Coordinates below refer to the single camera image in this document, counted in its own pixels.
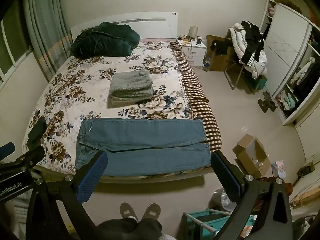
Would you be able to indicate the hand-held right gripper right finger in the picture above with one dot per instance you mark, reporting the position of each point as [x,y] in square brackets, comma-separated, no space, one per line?
[225,177]

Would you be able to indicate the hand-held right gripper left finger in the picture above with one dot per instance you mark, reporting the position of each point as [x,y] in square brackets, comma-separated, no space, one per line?
[91,180]

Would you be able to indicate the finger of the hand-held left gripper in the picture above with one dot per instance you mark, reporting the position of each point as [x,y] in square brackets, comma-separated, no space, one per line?
[7,150]
[37,131]

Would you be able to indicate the blue denim pants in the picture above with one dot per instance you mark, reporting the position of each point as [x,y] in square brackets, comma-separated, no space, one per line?
[150,135]

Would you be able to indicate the grey round appliance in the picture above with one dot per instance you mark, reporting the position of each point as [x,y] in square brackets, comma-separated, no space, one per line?
[220,200]

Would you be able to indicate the open cardboard box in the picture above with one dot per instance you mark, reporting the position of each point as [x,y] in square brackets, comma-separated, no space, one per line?
[246,147]

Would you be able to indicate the grey slipper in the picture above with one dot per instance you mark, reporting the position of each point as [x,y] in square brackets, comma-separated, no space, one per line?
[151,211]
[127,211]

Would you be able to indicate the pink packet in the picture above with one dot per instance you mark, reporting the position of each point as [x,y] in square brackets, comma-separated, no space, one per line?
[278,168]

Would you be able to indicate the person's legs in dark trousers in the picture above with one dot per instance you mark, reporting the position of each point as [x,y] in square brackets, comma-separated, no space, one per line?
[130,230]

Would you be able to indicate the small dark box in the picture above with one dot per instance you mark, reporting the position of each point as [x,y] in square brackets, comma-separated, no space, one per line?
[306,170]

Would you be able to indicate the light wooden sticks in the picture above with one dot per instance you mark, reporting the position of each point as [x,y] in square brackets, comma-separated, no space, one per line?
[307,192]

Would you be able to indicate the small black object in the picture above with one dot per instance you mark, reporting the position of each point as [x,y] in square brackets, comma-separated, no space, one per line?
[267,102]

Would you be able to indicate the window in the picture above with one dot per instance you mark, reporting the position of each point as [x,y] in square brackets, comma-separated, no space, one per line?
[12,42]

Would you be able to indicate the brown checked bed sheet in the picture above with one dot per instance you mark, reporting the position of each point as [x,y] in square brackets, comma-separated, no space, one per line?
[197,87]

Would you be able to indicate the folded teal cloth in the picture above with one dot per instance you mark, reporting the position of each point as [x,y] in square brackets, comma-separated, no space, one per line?
[290,101]

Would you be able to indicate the metal folding chair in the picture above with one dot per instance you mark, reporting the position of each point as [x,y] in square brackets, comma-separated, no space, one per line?
[233,77]

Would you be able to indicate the teal storage box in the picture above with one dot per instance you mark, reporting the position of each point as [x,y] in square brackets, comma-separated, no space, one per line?
[261,83]

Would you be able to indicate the striped curtain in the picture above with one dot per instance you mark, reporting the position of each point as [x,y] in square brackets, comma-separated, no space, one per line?
[45,30]

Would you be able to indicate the folded grey fleece cloth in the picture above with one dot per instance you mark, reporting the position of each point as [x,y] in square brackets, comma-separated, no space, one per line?
[131,82]

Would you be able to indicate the dark green duvet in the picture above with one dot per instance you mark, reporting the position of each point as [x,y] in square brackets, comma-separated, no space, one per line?
[105,40]

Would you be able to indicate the plastic water bottle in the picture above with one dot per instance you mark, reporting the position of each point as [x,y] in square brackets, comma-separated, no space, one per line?
[206,63]

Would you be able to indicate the large brown cardboard box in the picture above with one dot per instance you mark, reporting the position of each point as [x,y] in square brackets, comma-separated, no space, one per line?
[220,61]

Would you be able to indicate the white nightstand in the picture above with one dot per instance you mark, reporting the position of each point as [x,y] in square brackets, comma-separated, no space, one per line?
[197,55]

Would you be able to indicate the hanging clothes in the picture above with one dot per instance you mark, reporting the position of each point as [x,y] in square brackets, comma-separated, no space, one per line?
[305,75]

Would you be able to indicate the black garment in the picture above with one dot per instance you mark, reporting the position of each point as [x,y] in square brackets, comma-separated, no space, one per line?
[221,46]

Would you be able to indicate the white padded jacket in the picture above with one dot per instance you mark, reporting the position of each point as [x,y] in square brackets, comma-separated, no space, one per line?
[237,45]

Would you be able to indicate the black clothes with white stripes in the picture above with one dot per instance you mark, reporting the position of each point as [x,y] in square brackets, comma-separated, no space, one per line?
[252,45]

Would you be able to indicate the dark cup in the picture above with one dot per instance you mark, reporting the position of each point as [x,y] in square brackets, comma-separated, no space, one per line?
[199,40]

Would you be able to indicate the white wardrobe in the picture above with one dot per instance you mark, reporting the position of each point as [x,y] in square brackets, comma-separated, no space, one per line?
[285,42]

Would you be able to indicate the beige table lamp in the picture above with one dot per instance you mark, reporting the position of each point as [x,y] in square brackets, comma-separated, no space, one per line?
[193,32]

